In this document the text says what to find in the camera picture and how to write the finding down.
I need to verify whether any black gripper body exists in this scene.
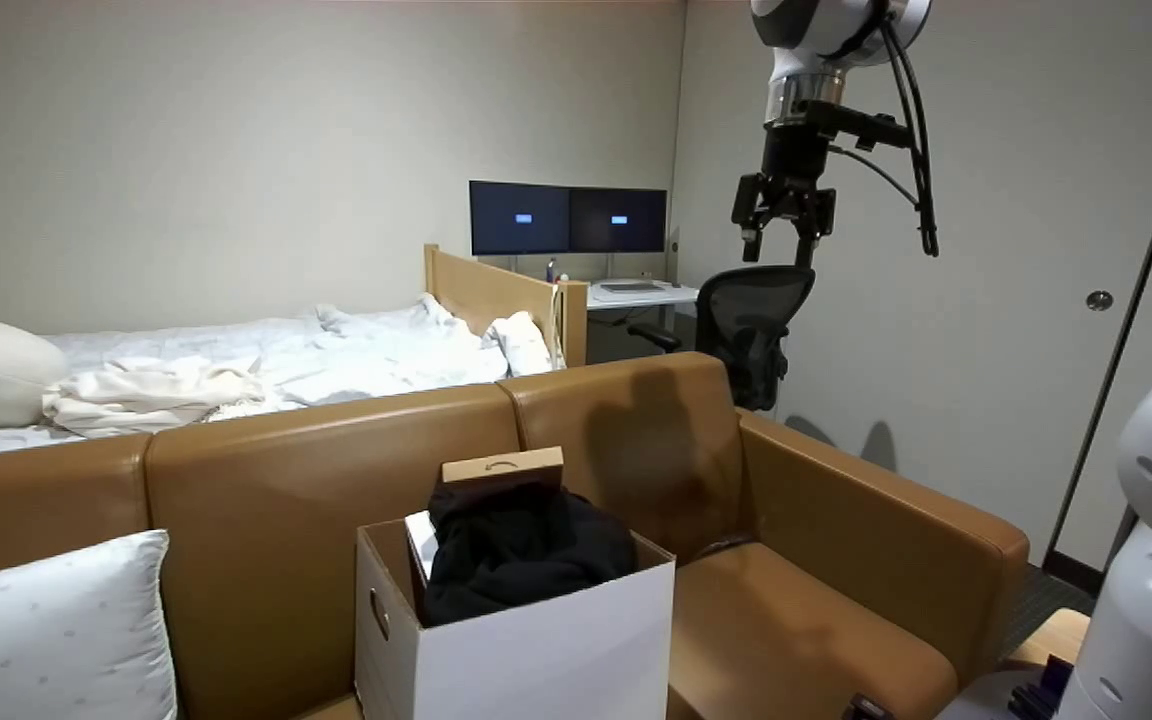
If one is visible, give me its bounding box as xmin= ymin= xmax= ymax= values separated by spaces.
xmin=732 ymin=101 xmax=913 ymax=241

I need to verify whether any black cloth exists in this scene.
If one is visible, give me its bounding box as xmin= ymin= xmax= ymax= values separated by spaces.
xmin=419 ymin=486 xmax=637 ymax=623

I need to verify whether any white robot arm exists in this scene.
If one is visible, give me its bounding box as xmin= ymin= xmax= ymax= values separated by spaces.
xmin=732 ymin=0 xmax=1152 ymax=720

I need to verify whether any tan leather sofa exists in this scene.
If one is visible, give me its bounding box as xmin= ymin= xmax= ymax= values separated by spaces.
xmin=0 ymin=352 xmax=1029 ymax=720

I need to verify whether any white cardboard box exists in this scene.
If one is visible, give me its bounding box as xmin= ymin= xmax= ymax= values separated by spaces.
xmin=356 ymin=520 xmax=677 ymax=720

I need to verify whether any black office chair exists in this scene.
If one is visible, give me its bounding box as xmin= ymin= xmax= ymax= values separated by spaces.
xmin=631 ymin=265 xmax=817 ymax=413

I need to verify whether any right black monitor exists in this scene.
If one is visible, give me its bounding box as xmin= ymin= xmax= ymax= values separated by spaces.
xmin=569 ymin=187 xmax=665 ymax=254

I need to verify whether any black monitor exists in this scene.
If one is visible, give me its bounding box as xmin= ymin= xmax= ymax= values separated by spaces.
xmin=569 ymin=187 xmax=665 ymax=254
xmin=468 ymin=179 xmax=569 ymax=256

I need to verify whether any white desk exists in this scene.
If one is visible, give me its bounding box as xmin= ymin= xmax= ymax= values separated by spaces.
xmin=589 ymin=279 xmax=699 ymax=314

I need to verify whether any left black monitor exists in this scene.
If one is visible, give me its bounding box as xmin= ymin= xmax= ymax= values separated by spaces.
xmin=468 ymin=179 xmax=569 ymax=256

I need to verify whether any round door knob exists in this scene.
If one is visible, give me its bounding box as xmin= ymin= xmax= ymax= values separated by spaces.
xmin=1082 ymin=289 xmax=1114 ymax=314

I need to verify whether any white door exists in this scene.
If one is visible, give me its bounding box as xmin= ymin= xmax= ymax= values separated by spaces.
xmin=1044 ymin=54 xmax=1152 ymax=575

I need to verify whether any wooden side table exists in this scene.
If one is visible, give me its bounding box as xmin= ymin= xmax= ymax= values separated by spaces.
xmin=1004 ymin=609 xmax=1089 ymax=669

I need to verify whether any crumpled cream blanket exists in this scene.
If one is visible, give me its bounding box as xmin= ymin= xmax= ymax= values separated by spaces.
xmin=41 ymin=355 xmax=267 ymax=439

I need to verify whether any white dotted pillow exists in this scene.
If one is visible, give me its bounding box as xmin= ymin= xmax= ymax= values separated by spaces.
xmin=0 ymin=532 xmax=178 ymax=720

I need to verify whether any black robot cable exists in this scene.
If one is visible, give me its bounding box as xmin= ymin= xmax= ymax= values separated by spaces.
xmin=826 ymin=14 xmax=944 ymax=260

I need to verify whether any wooden frame bed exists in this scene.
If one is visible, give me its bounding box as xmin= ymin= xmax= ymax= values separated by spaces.
xmin=0 ymin=245 xmax=583 ymax=454

